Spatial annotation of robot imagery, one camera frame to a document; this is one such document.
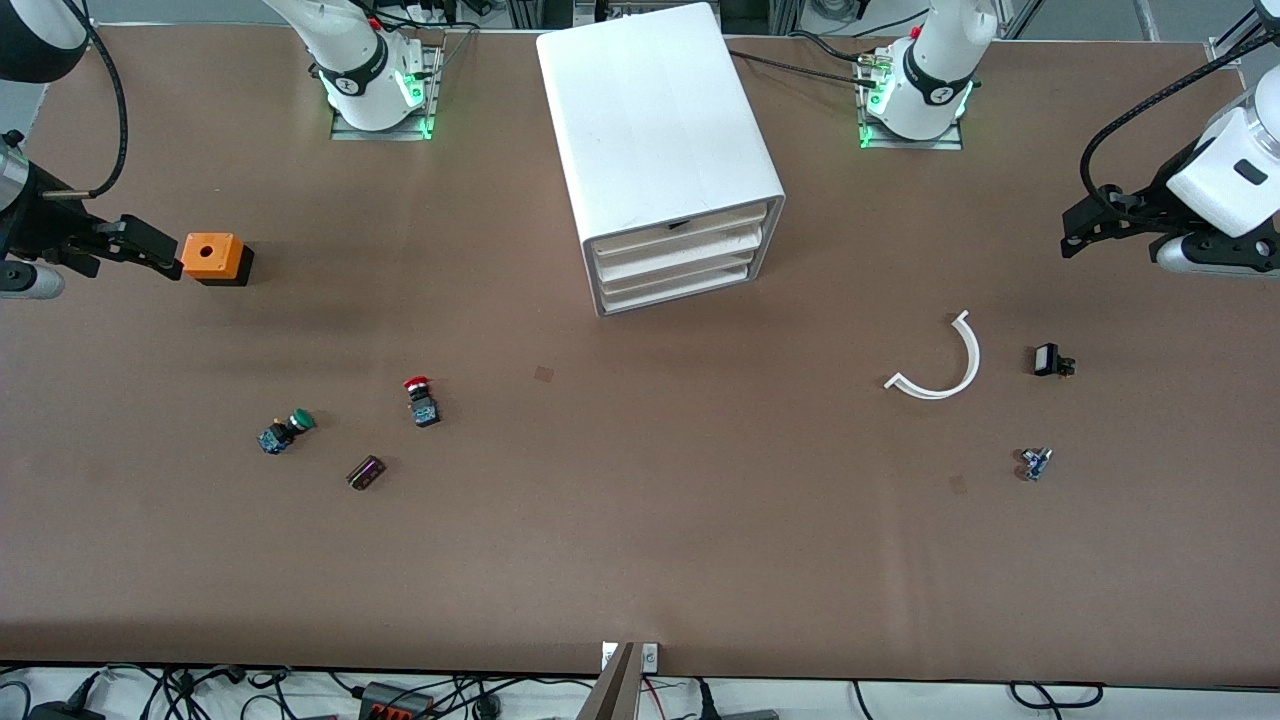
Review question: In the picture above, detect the red push button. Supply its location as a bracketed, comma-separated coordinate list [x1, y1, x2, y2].
[403, 375, 442, 429]

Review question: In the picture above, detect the aluminium corner profile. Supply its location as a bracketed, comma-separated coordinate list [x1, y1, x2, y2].
[1208, 0, 1271, 69]

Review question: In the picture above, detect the green push button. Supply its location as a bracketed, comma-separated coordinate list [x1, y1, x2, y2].
[257, 409, 317, 456]

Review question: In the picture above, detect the black orange power strip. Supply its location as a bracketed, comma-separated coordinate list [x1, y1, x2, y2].
[360, 682, 437, 720]

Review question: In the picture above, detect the black power cable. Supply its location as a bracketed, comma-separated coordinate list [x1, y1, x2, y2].
[788, 30, 876, 63]
[730, 50, 883, 91]

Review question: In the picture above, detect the white curved plastic piece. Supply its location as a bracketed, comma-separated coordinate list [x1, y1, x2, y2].
[884, 310, 982, 401]

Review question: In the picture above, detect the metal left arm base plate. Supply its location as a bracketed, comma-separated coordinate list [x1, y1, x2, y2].
[858, 60, 964, 151]

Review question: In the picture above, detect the black looped cable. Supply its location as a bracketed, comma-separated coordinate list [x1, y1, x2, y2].
[1008, 680, 1106, 712]

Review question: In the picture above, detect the orange button box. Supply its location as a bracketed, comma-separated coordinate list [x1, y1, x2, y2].
[180, 232, 254, 288]

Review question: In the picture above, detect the white drawer cabinet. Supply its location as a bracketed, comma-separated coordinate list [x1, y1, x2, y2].
[536, 2, 787, 317]

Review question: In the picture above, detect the brown camera post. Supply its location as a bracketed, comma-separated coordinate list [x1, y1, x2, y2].
[578, 642, 641, 720]

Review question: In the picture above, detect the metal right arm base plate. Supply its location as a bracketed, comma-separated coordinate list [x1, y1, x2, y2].
[330, 45, 438, 141]

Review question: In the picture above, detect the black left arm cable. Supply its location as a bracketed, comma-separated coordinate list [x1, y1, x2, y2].
[1080, 30, 1280, 226]

